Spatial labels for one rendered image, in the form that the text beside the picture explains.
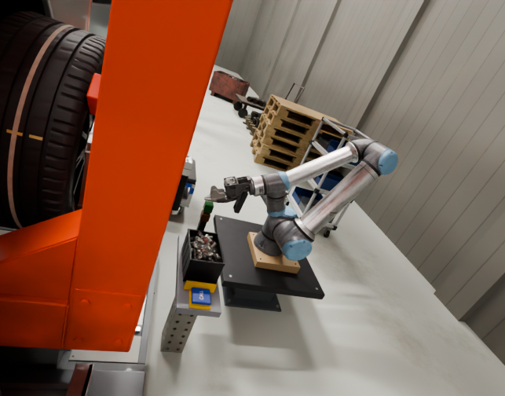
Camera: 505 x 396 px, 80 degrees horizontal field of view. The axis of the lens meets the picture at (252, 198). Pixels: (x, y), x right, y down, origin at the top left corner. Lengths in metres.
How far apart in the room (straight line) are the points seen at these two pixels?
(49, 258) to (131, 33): 0.48
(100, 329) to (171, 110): 0.57
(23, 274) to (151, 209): 0.32
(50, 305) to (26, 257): 0.13
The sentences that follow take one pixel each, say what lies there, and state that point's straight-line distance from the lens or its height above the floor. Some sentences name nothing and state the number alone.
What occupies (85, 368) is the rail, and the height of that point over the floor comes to 0.39.
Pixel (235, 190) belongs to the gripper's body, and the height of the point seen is 0.78.
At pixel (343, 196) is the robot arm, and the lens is 1.54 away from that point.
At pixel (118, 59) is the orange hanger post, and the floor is 1.23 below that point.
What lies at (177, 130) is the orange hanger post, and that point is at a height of 1.15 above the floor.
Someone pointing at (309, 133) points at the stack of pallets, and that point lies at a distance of 4.18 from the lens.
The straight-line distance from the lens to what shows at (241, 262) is 1.70.
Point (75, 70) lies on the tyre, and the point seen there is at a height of 1.11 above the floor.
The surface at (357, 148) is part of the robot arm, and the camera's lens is 1.63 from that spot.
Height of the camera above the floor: 1.32
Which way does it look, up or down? 25 degrees down
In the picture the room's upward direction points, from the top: 23 degrees clockwise
